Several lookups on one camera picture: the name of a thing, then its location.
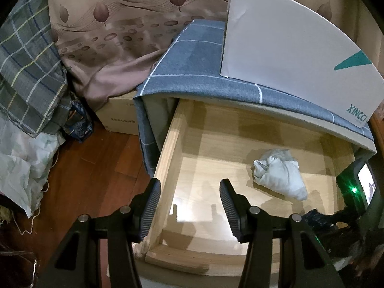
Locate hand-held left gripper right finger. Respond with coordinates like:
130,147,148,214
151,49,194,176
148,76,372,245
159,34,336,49
220,178,345,288

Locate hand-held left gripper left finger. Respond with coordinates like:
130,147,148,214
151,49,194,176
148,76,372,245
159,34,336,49
36,178,162,288

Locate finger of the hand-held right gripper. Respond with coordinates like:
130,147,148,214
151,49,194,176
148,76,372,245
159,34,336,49
331,207,360,228

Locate dark blue patterned underwear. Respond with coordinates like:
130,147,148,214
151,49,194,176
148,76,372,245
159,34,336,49
304,209,338,231

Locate white underwear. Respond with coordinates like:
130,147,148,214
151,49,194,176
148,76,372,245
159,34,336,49
253,148,308,201

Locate wooden drawer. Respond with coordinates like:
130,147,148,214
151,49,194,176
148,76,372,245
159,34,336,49
133,98,365,288

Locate white cardboard box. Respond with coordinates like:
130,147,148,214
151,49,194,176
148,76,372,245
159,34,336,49
220,0,384,126

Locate beige cardboard box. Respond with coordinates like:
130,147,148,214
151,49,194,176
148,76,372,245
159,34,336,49
94,91,140,135

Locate dark blue printed bag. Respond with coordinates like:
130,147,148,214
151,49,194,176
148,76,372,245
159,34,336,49
61,99,94,143

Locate white crumpled cloth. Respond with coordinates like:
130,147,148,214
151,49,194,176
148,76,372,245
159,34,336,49
0,117,65,218

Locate blue checked cloth cover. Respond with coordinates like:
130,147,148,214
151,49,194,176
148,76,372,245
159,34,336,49
133,19,375,174

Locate leaf print curtain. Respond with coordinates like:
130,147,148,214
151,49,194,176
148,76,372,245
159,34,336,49
42,0,369,111

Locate grey plaid blanket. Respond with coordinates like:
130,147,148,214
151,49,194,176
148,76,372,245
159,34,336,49
0,0,69,135

